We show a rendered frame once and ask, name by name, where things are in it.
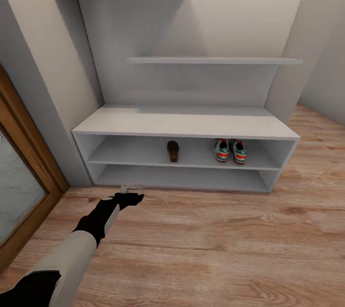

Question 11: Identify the sandal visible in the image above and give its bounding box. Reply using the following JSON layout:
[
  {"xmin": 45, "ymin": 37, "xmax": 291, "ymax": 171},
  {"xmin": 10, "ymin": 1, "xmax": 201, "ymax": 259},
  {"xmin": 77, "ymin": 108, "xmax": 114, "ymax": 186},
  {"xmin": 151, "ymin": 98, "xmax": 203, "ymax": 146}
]
[{"xmin": 167, "ymin": 141, "xmax": 179, "ymax": 163}]

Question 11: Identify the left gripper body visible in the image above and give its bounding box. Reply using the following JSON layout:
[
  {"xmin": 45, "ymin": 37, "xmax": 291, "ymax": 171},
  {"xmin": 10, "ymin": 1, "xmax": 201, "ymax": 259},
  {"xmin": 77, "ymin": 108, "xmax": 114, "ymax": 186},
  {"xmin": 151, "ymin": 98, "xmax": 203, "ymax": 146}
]
[{"xmin": 115, "ymin": 193, "xmax": 138, "ymax": 209}]

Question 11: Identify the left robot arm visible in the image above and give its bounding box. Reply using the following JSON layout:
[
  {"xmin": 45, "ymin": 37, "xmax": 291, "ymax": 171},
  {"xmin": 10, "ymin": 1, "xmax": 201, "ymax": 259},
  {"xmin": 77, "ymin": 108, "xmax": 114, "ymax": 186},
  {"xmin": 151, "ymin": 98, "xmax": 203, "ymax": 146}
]
[{"xmin": 0, "ymin": 183, "xmax": 144, "ymax": 307}]

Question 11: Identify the gym shoe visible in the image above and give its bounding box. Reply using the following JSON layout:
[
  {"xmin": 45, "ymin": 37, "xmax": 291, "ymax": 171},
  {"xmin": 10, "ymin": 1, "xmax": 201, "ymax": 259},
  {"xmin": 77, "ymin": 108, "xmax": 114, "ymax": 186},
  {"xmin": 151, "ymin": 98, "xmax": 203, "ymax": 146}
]
[
  {"xmin": 212, "ymin": 138, "xmax": 229, "ymax": 162},
  {"xmin": 228, "ymin": 138, "xmax": 247, "ymax": 164}
]

